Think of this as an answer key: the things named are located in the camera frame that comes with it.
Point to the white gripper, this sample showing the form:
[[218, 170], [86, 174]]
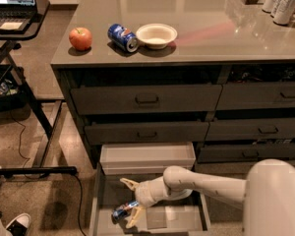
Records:
[[145, 194]]

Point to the redbull can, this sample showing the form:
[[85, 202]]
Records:
[[123, 210]]

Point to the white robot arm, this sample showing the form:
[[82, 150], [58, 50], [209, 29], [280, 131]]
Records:
[[266, 195]]

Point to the open bottom grey drawer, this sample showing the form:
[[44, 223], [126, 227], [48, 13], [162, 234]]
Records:
[[186, 217]]

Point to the grey middle left drawer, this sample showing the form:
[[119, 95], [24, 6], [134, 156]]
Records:
[[154, 132]]

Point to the grey top left drawer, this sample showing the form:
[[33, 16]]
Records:
[[145, 99]]

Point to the grey bottom right drawer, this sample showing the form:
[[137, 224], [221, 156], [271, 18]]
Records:
[[245, 153]]

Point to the blue pepsi can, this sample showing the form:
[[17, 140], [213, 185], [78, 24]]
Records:
[[123, 38]]

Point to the grey top right drawer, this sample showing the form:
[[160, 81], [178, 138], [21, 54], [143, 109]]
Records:
[[257, 96]]

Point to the white can front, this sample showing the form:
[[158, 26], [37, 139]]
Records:
[[284, 13]]

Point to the black white sneaker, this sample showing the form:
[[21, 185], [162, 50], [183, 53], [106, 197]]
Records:
[[20, 225]]

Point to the black laptop stand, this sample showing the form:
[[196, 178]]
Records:
[[8, 42]]

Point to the white paper bowl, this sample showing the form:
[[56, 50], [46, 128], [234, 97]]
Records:
[[156, 36]]

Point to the red apple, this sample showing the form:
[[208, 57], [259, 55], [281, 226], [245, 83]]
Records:
[[80, 38]]

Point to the open laptop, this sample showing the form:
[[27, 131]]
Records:
[[16, 15]]

